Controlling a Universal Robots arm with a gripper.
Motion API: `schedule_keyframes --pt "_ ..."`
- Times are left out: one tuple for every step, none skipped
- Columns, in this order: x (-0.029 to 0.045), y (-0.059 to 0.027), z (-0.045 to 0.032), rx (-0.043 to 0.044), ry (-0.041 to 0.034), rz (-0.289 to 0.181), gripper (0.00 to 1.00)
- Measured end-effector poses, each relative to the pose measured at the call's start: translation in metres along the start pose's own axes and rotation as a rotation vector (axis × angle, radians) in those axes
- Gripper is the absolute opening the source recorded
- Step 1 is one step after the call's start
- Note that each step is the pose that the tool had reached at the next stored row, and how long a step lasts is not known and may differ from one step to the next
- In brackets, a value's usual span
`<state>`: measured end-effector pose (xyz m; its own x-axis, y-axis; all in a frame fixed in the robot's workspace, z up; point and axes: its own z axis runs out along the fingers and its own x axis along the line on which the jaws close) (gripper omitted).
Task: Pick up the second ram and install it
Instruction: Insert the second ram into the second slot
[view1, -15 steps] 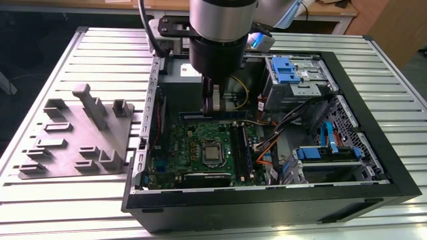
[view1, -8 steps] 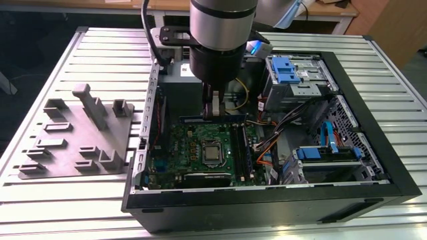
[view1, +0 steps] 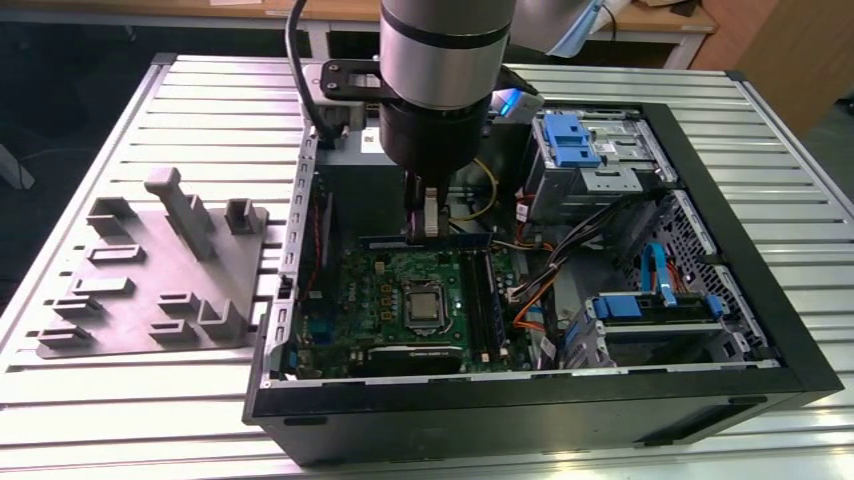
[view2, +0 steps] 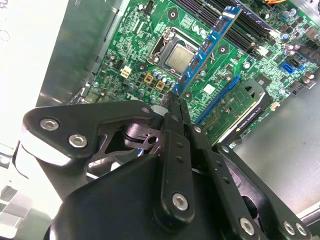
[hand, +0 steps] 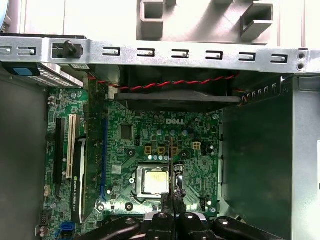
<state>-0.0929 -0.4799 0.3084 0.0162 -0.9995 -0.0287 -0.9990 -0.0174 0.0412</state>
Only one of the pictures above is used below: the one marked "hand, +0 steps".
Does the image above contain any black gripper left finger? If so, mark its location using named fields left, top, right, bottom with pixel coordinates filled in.
left=76, top=192, right=174, bottom=240

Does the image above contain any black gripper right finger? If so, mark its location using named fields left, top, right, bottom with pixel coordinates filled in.
left=174, top=192, right=288, bottom=240

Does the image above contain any metal locking lever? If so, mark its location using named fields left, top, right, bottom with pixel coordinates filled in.
left=129, top=193, right=151, bottom=203

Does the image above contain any silver CPU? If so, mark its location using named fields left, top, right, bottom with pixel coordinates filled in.
left=142, top=169, right=171, bottom=195

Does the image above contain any CPU socket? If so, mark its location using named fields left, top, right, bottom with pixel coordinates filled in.
left=134, top=161, right=187, bottom=202

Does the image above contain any green motherboard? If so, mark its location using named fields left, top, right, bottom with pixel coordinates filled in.
left=43, top=86, right=222, bottom=240

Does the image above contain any blue expansion slot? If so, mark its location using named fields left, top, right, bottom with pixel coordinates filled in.
left=99, top=116, right=109, bottom=202

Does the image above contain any black graphics card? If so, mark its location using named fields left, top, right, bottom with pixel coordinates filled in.
left=71, top=77, right=106, bottom=225

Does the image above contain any grey power supply unit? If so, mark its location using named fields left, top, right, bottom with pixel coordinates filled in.
left=219, top=74, right=320, bottom=218

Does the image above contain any white expansion slot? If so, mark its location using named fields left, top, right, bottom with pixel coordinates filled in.
left=66, top=114, right=77, bottom=180

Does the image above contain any black expansion slot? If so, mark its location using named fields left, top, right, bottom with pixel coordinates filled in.
left=55, top=117, right=65, bottom=201

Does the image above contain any black case fan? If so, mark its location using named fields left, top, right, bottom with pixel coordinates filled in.
left=117, top=66, right=242, bottom=113

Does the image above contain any black PC case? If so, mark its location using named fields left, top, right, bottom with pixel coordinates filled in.
left=0, top=32, right=320, bottom=240

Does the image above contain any grey parts rack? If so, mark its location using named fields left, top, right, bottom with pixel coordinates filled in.
left=136, top=0, right=276, bottom=47

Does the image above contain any blue plastic latch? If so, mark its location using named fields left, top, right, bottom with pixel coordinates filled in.
left=13, top=66, right=39, bottom=77

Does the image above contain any red black twisted wire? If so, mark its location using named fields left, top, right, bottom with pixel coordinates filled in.
left=88, top=72, right=241, bottom=92

